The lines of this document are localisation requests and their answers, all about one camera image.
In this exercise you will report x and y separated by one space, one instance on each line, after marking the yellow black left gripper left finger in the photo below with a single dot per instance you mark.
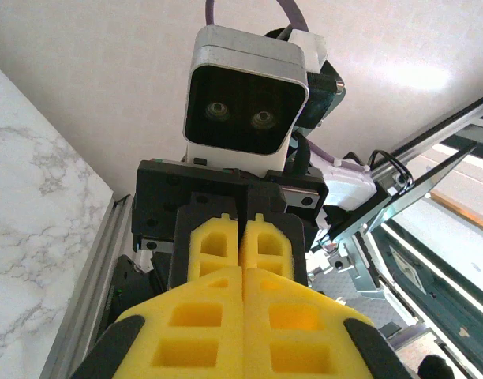
186 339

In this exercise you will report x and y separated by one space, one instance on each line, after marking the aluminium lower frame leg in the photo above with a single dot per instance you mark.
435 146

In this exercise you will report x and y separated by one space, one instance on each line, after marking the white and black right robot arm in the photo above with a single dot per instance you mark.
348 189

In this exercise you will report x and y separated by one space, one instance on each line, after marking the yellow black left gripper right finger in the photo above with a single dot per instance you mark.
304 339

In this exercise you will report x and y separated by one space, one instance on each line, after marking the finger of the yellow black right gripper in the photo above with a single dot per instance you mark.
182 237
289 237

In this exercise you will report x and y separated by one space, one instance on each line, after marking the wide grooved aluminium rail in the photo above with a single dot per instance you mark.
91 296

